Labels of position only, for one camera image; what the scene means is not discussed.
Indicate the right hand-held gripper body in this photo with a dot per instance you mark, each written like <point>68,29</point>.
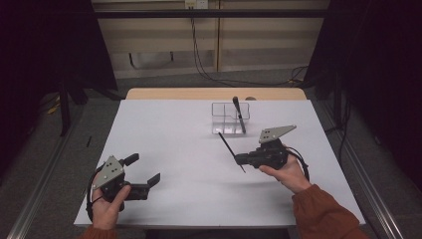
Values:
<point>272,134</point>

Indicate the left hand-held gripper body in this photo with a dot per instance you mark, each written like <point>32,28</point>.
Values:
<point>109,171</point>

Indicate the thin black makeup brush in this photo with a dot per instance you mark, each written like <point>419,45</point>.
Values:
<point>226,144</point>

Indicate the clear acrylic organizer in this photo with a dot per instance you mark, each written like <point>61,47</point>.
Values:
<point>222,127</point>

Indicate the black marker pen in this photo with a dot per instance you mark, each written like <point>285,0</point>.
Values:
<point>239,113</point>

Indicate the person's left hand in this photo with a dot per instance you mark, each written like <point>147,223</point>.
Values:
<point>104,214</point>

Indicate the person's right hand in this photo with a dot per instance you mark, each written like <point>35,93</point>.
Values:
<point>292,177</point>

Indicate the white table sheet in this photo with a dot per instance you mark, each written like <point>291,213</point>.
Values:
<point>185,199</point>

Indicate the black metal stand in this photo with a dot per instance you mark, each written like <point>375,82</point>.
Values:
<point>64,109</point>

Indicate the wooden table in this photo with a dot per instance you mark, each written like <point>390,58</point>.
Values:
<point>199,94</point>

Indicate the dark curtain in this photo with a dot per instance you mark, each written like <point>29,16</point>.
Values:
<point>381,66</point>
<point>43,49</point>

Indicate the black horizontal bar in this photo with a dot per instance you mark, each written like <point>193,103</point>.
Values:
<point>149,14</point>

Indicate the metal floor rail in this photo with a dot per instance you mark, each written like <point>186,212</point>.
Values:
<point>36,195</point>
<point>381,212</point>

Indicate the wooden post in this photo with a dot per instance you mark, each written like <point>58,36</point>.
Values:
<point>218,40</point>

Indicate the white wall socket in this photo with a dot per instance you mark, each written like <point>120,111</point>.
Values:
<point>196,3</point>

